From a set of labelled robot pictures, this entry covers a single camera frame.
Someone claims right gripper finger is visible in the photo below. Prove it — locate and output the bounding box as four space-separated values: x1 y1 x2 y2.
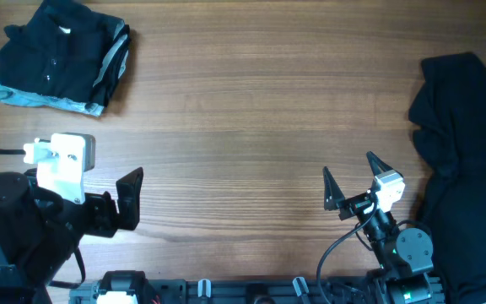
366 151 392 176
322 166 345 211

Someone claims black polo shirt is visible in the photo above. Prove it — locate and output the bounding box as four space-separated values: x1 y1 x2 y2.
0 1 112 102

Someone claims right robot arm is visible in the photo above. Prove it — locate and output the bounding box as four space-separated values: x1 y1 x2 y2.
316 151 444 303

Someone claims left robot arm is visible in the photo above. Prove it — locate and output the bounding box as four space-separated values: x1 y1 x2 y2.
0 168 153 303

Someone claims black shirt pile right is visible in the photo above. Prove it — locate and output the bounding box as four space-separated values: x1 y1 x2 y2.
408 52 486 303

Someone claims folded grey garment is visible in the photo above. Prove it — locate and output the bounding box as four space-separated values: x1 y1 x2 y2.
0 83 105 117

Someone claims folded black grey-trimmed shirt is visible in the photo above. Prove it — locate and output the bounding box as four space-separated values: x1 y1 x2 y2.
91 14 131 107

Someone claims right white rail clip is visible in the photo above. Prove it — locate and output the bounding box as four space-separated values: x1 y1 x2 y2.
292 276 309 300

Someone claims white rail clip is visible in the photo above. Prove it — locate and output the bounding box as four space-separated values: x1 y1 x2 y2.
197 279 212 299
292 276 309 300

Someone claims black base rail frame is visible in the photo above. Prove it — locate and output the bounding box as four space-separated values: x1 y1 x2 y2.
68 276 446 304

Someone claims left white rail clip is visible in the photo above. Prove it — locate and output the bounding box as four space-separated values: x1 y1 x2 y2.
197 279 212 299

